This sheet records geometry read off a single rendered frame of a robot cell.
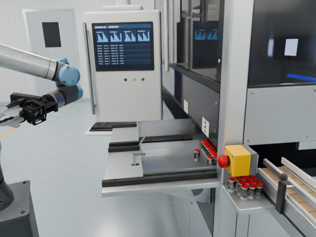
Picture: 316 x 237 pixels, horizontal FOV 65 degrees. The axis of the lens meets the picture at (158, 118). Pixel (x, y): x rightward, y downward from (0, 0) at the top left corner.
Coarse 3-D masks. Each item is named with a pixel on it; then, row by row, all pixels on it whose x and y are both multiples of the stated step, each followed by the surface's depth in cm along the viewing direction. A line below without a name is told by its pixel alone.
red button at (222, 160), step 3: (219, 156) 74; (222, 156) 73; (225, 156) 73; (219, 159) 74; (222, 159) 73; (225, 159) 73; (219, 162) 74; (222, 162) 73; (225, 162) 73; (219, 165) 74; (222, 165) 73; (225, 165) 73
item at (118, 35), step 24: (96, 24) 160; (120, 24) 160; (144, 24) 159; (96, 48) 165; (120, 48) 164; (144, 48) 163; (96, 72) 170; (120, 72) 169; (144, 72) 168; (96, 96) 174; (120, 96) 174; (144, 96) 173; (96, 120) 180; (120, 120) 179; (144, 120) 178
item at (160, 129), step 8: (152, 120) 144; (160, 120) 144; (168, 120) 145; (176, 120) 145; (184, 120) 146; (144, 128) 140; (152, 128) 140; (160, 128) 140; (168, 128) 139; (176, 128) 139; (184, 128) 139; (192, 128) 138; (152, 136) 119; (160, 136) 119; (168, 136) 120; (176, 136) 120; (184, 136) 121; (192, 136) 121; (200, 136) 122
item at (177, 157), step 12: (144, 144) 110; (156, 144) 111; (168, 144) 112; (180, 144) 113; (192, 144) 113; (144, 156) 105; (156, 156) 105; (168, 156) 105; (180, 156) 105; (192, 156) 104; (204, 156) 104; (144, 168) 95; (156, 168) 95; (168, 168) 94; (180, 168) 87; (192, 168) 88; (204, 168) 88
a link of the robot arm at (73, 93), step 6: (78, 84) 110; (60, 90) 103; (66, 90) 104; (72, 90) 106; (78, 90) 108; (66, 96) 103; (72, 96) 106; (78, 96) 109; (66, 102) 104; (72, 102) 109
